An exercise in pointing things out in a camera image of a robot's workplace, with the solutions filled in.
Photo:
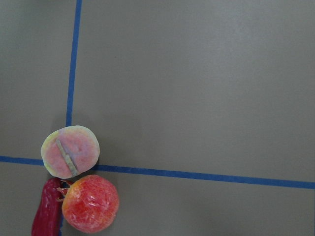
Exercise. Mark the red chili pepper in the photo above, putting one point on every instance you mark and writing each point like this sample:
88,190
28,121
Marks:
47,220

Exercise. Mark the pink yellow peach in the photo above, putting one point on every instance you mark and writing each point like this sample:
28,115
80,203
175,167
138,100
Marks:
70,151

